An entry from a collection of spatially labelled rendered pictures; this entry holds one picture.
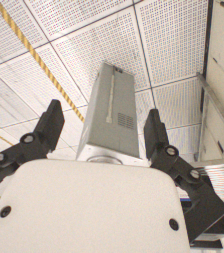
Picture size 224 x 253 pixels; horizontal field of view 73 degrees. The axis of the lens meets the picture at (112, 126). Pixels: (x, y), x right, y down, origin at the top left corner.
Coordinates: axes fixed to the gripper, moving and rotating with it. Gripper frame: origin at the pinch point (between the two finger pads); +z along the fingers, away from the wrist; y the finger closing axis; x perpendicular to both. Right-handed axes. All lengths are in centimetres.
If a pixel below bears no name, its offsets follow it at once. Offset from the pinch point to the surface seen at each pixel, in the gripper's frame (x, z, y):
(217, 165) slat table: -50, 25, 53
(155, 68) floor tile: -44, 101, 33
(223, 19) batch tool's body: -6, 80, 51
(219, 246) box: -134, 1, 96
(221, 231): -61, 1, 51
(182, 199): -65, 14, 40
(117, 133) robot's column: -48, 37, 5
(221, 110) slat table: -44, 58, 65
